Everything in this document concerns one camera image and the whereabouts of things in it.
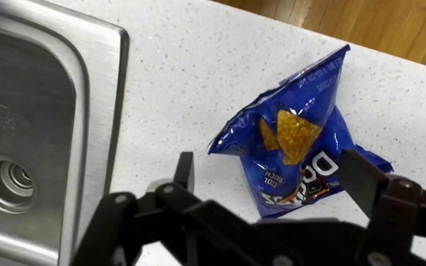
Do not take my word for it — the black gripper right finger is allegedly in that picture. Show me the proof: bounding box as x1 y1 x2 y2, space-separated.
338 149 426 266

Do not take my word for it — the stainless steel double sink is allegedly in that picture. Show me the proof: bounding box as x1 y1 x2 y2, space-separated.
0 0 128 266

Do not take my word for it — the blue Doritos chip bag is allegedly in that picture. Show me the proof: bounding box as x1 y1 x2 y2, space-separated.
208 45 392 217

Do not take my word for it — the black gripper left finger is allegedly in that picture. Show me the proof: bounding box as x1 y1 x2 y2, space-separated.
69 152 251 266

